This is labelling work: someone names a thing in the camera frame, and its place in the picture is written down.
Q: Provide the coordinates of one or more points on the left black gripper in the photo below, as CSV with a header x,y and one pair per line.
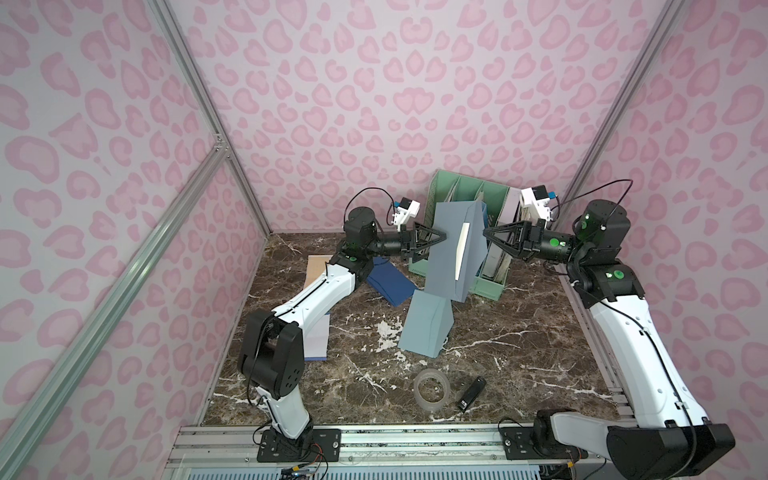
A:
x,y
410,240

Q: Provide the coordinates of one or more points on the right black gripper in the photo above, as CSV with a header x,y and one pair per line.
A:
x,y
527,240

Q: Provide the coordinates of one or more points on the grey envelope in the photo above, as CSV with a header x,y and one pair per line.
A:
x,y
449,217

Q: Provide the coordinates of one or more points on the dark blue envelope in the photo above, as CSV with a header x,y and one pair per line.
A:
x,y
390,282

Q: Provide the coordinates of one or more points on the light blue envelope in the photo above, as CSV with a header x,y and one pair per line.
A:
x,y
428,323

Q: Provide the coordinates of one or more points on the cream letter paper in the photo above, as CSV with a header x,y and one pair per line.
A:
x,y
315,267

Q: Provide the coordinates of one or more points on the white letter paper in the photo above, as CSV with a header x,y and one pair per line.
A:
x,y
316,339

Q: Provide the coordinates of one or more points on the beige letter paper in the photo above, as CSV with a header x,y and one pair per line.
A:
x,y
461,248

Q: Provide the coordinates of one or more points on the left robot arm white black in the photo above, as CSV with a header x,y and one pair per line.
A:
x,y
272,357

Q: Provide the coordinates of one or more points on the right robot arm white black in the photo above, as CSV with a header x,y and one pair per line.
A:
x,y
671,434

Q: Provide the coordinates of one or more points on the green file organizer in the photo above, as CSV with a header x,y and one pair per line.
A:
x,y
500,207

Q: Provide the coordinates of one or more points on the clear tape roll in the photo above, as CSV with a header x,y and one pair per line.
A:
x,y
431,390

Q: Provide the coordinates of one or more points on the small black stapler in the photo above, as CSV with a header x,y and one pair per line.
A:
x,y
471,394

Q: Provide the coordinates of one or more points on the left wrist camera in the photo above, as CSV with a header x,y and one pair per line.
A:
x,y
405,210

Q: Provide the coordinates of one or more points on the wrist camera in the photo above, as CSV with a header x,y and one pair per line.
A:
x,y
535,204
405,210

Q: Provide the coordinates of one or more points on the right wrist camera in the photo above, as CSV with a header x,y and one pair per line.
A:
x,y
535,204

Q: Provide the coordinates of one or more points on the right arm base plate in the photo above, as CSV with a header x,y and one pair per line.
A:
x,y
531,443

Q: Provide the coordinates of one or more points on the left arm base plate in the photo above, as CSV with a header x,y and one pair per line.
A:
x,y
321,443

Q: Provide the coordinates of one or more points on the aluminium rail front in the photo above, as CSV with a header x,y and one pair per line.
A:
x,y
442,444

